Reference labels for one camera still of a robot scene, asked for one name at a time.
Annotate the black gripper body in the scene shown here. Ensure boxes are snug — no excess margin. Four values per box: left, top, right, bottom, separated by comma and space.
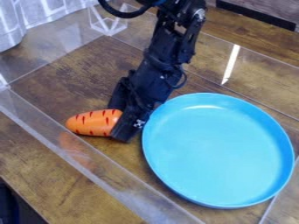
119, 52, 187, 111

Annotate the blue plastic plate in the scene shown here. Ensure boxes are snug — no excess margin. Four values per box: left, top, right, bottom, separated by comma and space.
143, 93, 295, 209

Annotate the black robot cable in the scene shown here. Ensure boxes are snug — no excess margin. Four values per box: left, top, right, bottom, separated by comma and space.
97, 0, 156, 19

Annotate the white checkered curtain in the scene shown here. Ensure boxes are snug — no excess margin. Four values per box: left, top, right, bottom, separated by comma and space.
0, 0, 99, 53

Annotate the clear acrylic corner bracket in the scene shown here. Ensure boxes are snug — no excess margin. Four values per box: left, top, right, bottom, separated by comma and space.
88, 5, 127, 37

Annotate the clear acrylic back barrier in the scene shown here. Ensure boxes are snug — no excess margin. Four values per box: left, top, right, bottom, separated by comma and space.
0, 10, 299, 120

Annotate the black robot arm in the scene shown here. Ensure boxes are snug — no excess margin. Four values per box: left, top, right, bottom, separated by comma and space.
107, 0, 207, 142

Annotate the clear acrylic front barrier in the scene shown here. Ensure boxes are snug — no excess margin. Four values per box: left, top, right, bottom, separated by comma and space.
0, 74, 204, 224

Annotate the orange toy carrot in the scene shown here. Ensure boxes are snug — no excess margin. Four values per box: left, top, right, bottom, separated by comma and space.
65, 108, 123, 137

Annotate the clear acrylic barrier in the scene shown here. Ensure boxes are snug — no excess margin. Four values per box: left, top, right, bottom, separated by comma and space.
0, 10, 299, 120
0, 74, 204, 224

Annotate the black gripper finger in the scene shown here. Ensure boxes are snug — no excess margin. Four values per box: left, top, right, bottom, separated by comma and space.
107, 77, 129, 110
111, 106, 152, 143

